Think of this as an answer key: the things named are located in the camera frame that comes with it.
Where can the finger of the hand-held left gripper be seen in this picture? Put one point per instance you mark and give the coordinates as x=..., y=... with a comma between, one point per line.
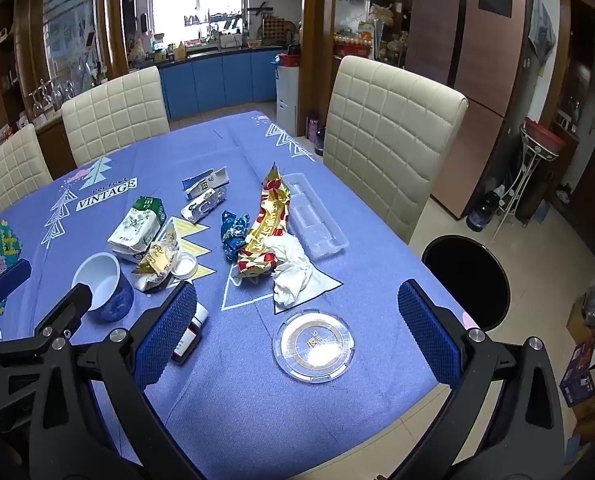
x=72, y=305
x=8, y=276

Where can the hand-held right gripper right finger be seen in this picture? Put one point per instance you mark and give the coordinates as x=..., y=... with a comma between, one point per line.
x=427, y=330

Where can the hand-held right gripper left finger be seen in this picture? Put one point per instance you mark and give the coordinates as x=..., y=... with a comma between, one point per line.
x=170, y=335

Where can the brown medicine bottle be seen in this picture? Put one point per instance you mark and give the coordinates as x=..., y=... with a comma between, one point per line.
x=187, y=345

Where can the blue white cup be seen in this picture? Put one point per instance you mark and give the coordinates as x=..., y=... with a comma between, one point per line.
x=117, y=300

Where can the black round trash bin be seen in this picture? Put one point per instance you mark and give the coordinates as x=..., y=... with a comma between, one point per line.
x=465, y=280

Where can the small white round lid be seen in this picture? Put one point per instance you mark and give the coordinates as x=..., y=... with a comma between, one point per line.
x=185, y=266

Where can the gold snack wrapper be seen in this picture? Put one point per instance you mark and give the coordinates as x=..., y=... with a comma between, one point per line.
x=157, y=260

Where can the green white carton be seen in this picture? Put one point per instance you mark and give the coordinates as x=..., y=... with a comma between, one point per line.
x=137, y=225

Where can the round clear plastic lid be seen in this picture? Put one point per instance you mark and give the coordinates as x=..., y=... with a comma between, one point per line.
x=312, y=345

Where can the blue foil wrapper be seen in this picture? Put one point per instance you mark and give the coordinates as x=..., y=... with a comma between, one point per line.
x=233, y=232

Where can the black silver foil wrapper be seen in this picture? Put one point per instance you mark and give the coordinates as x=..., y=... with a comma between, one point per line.
x=202, y=206

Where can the white tissue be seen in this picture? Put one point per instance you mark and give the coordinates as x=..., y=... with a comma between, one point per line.
x=292, y=270

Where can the red gold wrapper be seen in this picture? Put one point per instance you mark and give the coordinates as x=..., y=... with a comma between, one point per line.
x=270, y=220

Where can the torn blue cardboard carton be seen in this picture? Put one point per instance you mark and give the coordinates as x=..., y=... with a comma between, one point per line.
x=205, y=184

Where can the clear plastic tray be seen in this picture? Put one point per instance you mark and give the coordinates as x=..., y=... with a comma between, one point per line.
x=317, y=220

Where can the cream quilted dining chair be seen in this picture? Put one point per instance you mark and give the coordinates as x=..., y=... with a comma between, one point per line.
x=112, y=110
x=387, y=135
x=17, y=170

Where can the blue printed tablecloth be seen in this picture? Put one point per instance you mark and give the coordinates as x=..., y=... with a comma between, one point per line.
x=257, y=410

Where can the dark plastic jug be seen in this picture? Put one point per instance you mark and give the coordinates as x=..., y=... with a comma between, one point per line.
x=483, y=212

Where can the purple cardboard box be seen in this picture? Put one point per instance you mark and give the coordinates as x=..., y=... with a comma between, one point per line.
x=580, y=375

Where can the white metal stand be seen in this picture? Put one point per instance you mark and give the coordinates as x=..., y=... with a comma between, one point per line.
x=520, y=180

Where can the dark bottle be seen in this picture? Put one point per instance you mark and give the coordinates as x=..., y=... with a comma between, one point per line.
x=319, y=140

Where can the red basin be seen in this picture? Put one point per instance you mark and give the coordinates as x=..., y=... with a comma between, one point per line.
x=542, y=135

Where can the wooden glass display cabinet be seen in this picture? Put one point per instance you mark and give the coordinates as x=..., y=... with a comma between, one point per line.
x=67, y=35

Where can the copper refrigerator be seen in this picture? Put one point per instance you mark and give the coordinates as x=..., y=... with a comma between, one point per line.
x=477, y=85

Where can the blue kitchen cabinets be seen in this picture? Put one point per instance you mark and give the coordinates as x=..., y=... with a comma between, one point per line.
x=217, y=80

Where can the red basket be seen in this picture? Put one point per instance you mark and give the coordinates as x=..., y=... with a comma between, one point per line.
x=288, y=60

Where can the metal dish rack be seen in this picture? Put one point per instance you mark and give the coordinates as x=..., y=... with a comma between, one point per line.
x=217, y=25

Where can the grey hanging towel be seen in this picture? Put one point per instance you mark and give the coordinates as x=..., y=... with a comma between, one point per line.
x=541, y=30

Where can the wooden pantry shelf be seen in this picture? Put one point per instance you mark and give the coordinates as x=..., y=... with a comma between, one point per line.
x=367, y=10

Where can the kitchen window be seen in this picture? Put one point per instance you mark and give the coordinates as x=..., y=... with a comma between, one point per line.
x=192, y=0

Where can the black wall screen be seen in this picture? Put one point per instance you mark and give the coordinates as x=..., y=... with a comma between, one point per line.
x=129, y=17

